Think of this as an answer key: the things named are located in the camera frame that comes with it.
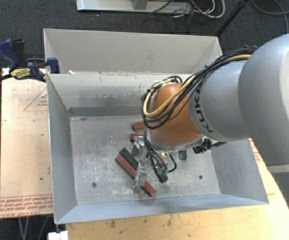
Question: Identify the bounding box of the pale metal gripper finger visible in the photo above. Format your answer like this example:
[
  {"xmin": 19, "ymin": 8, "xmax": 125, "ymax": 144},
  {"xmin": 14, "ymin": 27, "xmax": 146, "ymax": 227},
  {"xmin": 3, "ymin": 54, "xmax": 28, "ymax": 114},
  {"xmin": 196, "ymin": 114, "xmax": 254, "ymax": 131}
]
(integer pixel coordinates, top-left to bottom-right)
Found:
[
  {"xmin": 131, "ymin": 136, "xmax": 147, "ymax": 157},
  {"xmin": 132, "ymin": 163, "xmax": 148, "ymax": 190}
]

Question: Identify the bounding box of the dark green flat block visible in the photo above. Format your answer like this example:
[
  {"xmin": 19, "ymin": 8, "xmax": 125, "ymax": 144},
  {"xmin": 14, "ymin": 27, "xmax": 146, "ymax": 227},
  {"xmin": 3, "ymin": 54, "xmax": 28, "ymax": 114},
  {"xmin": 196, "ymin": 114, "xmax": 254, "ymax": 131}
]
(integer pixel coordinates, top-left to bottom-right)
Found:
[{"xmin": 119, "ymin": 147, "xmax": 141, "ymax": 169}]

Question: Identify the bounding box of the long red-brown flat block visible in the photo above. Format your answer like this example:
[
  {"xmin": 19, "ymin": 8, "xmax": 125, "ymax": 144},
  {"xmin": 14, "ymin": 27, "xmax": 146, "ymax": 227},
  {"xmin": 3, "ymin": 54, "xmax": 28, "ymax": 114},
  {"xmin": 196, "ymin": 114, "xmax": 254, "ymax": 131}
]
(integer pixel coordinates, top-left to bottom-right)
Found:
[{"xmin": 114, "ymin": 154, "xmax": 158, "ymax": 198}]

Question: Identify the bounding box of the grey metal bin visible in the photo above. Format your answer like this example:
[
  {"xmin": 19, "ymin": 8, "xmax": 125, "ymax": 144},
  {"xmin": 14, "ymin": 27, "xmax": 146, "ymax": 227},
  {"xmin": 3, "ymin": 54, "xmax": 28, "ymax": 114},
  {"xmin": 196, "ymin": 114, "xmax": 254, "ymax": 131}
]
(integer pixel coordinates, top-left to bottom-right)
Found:
[{"xmin": 43, "ymin": 28, "xmax": 270, "ymax": 225}]

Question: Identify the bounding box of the brown cardboard board, red print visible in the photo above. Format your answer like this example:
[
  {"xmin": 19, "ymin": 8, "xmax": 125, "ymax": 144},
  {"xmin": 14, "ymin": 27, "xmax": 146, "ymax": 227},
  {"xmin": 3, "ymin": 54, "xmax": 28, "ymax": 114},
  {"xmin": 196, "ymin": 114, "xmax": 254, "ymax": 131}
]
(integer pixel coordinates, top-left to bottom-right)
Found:
[{"xmin": 0, "ymin": 67, "xmax": 277, "ymax": 220}]

